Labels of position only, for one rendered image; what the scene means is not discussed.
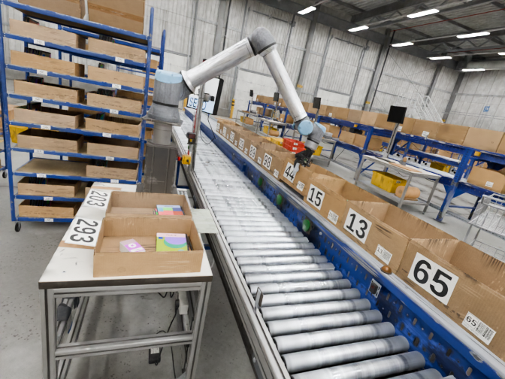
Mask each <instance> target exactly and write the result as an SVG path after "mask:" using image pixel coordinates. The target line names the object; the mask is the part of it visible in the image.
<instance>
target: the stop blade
mask: <svg viewBox="0 0 505 379"><path fill-rule="evenodd" d="M333 270H334V268H312V269H292V270H272V271H246V272H245V274H267V273H285V272H303V271H333Z"/></svg>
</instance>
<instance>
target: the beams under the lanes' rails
mask: <svg viewBox="0 0 505 379"><path fill-rule="evenodd" d="M188 183H189V187H190V189H191V191H192V188H191V185H190V182H189V181H188ZM192 195H193V199H194V200H195V204H196V205H197V208H198V209H199V206H198V203H197V201H196V198H195V195H194V192H193V191H192ZM207 237H208V238H209V241H210V245H211V247H212V249H213V253H214V255H215V257H216V261H217V263H218V266H219V270H220V271H221V274H222V278H223V280H224V282H225V286H226V288H227V290H228V294H229V296H230V299H231V303H232V304H233V307H234V311H235V313H236V315H237V318H238V321H239V324H240V327H241V329H242V332H243V335H244V337H245V340H246V343H247V346H248V348H249V351H250V354H251V357H252V363H253V365H254V367H255V370H256V373H257V375H258V378H259V379H264V378H263V376H262V372H261V370H260V368H259V364H258V362H257V360H256V356H255V354H254V352H253V349H252V346H251V343H250V342H249V338H248V336H247V333H246V330H245V328H244V326H243V322H242V320H241V318H240V315H239V312H238V309H237V306H236V304H235V302H234V299H233V296H232V294H231V290H230V288H229V286H228V282H227V280H226V278H225V275H224V272H223V270H222V266H221V265H220V262H219V259H218V256H217V254H216V251H215V248H214V246H213V243H212V241H211V238H210V235H209V233H207ZM413 372H416V370H412V371H406V372H402V373H403V374H409V373H413Z"/></svg>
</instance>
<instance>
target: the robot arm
mask: <svg viewBox="0 0 505 379"><path fill-rule="evenodd" d="M276 48H277V43H276V41H275V40H274V37H273V35H272V34H271V33H270V31H269V30H268V29H266V28H265V27H258V28H257V29H255V30H254V32H253V33H252V34H251V35H250V36H248V37H246V38H245V39H243V40H242V41H240V42H238V43H236V44H235V45H233V46H231V47H229V48H228V49H226V50H224V51H222V52H221V53H218V54H217V55H215V56H213V57H212V58H210V59H208V60H206V61H205V62H203V63H201V64H200V65H197V66H195V67H194V68H192V69H190V70H188V71H184V70H182V71H179V72H178V73H175V72H172V71H165V70H156V74H155V80H154V89H153V103H152V105H151V107H150V109H149V111H148V113H147V116H148V117H149V118H152V119H154V120H160V121H164V122H169V123H179V122H180V113H179V110H178V108H179V101H182V100H184V99H186V98H187V97H188V96H190V95H191V94H193V93H194V92H195V89H196V88H197V87H199V86H200V85H202V84H204V83H206V82H208V81H209V80H212V79H214V78H215V77H217V76H219V75H221V74H222V73H224V72H226V71H228V70H230V69H231V68H233V67H235V66H237V65H239V64H241V63H242V62H245V61H246V60H248V59H250V58H252V57H254V56H256V55H260V56H262V57H263V59H264V61H265V63H266V65H267V67H268V69H269V71H270V73H271V75H272V77H273V79H274V81H275V84H276V85H277V88H278V90H279V91H280V94H281V96H282V97H283V100H284V102H285V103H286V106H287V108H288V109H289V113H290V114H291V116H292V119H293V120H294V123H293V124H292V128H293V129H295V130H297V131H298V132H299V133H300V134H301V135H307V136H308V137H307V140H306V141H305V143H304V145H305V147H304V148H305V149H306V150H303V151H301V152H299V153H296V154H295V158H296V160H295V161H294V166H293V175H294V176H295V172H296V171H299V165H300V163H301V165H302V166H304V167H306V166H307V167H310V165H311V163H312V161H313V160H312V159H311V158H310V157H311V156H312V155H313V153H315V151H314V150H316V149H317V147H318V146H319V143H320V141H321V140H322V137H323V135H324V134H325V131H326V128H325V127H324V126H323V125H321V124H319V123H312V122H310V119H309V117H308V116H307V114H306V112H305V110H304V108H303V105H302V104H301V101H300V99H299V97H298V95H297V93H296V91H295V88H294V87H293V85H292V82H291V80H290V78H289V76H288V74H287V72H286V69H285V67H284V65H283V63H282V61H281V58H280V56H279V54H278V52H277V50H276ZM310 162H311V163H310Z"/></svg>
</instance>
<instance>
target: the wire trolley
mask: <svg viewBox="0 0 505 379"><path fill-rule="evenodd" d="M493 195H496V196H499V197H503V198H504V199H505V196H500V195H498V194H492V195H490V196H487V195H482V199H481V200H480V201H478V205H477V206H476V209H475V211H474V212H473V216H472V217H471V219H470V222H468V223H469V224H470V226H469V228H468V230H467V233H466V235H465V236H464V239H463V242H465V241H466V239H467V236H468V235H469V233H470V230H471V229H472V226H477V227H479V230H478V232H477V234H476V236H475V238H474V240H473V241H472V242H471V243H470V245H471V246H473V245H474V243H475V241H477V237H478V235H479V233H480V231H481V229H484V230H487V231H490V232H493V233H495V234H498V235H501V236H503V237H505V217H503V214H504V212H505V209H503V208H505V207H503V206H501V205H502V203H505V201H504V199H503V200H501V199H499V197H498V199H496V198H494V197H493ZM492 199H493V200H495V201H497V202H502V203H501V205H498V206H500V207H503V208H500V207H496V206H495V205H496V203H497V202H496V203H495V204H494V206H493V205H490V203H491V202H490V201H491V200H492ZM491 204H493V203H491ZM488 206H490V207H493V209H494V208H497V210H496V212H495V214H494V213H492V211H493V209H492V211H491V212H489V211H490V209H491V208H490V209H489V211H487V208H488ZM499 210H502V211H504V212H503V214H502V216H501V215H498V214H496V213H497V212H498V211H499ZM485 212H486V214H485ZM483 214H484V215H483ZM490 214H491V216H490ZM492 214H493V217H492ZM479 216H480V217H479ZM482 216H483V217H482ZM494 216H495V218H494ZM499 217H500V218H499ZM481 218H482V219H481ZM486 218H487V220H486ZM489 218H490V219H489ZM501 218H502V220H501ZM480 219H481V220H480ZM488 219H489V220H488ZM491 219H492V220H491ZM503 219H504V220H503ZM473 220H474V221H473ZM479 220H480V221H479ZM490 220H491V222H492V221H493V220H494V221H493V222H492V223H491V222H490V223H489V221H490ZM495 220H496V222H495ZM498 220H499V221H498ZM472 221H473V222H472ZM475 221H476V222H475ZM478 221H479V222H478ZM481 221H482V222H481ZM487 221H488V222H487ZM500 221H501V222H500ZM477 222H478V223H477ZM480 222H481V223H480ZM486 222H487V223H486ZM494 222H495V223H494ZM497 222H498V223H497ZM499 222H500V224H499ZM496 223H497V224H496ZM477 224H479V225H477ZM480 224H481V225H480ZM483 224H485V225H486V224H488V225H489V226H488V225H487V226H488V227H487V226H485V225H483ZM495 224H496V225H495ZM498 224H499V225H498ZM501 224H502V225H501ZM503 224H504V226H503ZM494 225H495V226H494ZM500 225H501V226H500ZM483 226H485V227H483ZM493 226H494V227H493ZM499 226H500V227H499ZM502 226H503V227H502ZM486 227H487V228H486ZM492 227H493V228H492ZM495 227H496V228H498V227H499V228H501V227H502V228H503V229H502V228H501V229H499V228H498V229H496V228H495ZM491 228H492V229H493V230H492V229H491ZM494 228H495V229H494ZM497 230H498V231H497ZM496 231H497V232H496ZM499 231H500V232H501V233H500V232H499ZM502 233H503V234H502ZM478 242H479V243H482V244H485V243H483V242H481V241H478ZM482 244H481V245H482ZM481 245H480V246H479V248H480V247H481ZM485 245H487V246H489V247H493V246H491V245H489V244H485ZM489 247H488V248H489ZM493 248H494V249H497V250H500V251H502V252H504V253H505V251H504V250H501V249H498V248H496V247H493ZM497 250H496V252H497ZM487 251H488V249H487ZM487 251H486V253H487ZM483 252H484V251H483ZM492 252H494V251H492ZM496 252H494V253H496ZM484 253H485V252H484ZM487 254H488V255H490V256H493V257H495V258H497V259H500V260H502V261H504V262H505V260H504V259H503V257H504V255H505V254H504V255H501V254H500V255H501V256H503V257H502V259H501V258H498V257H496V256H494V255H495V254H494V255H491V254H489V253H487ZM497 254H499V253H497Z"/></svg>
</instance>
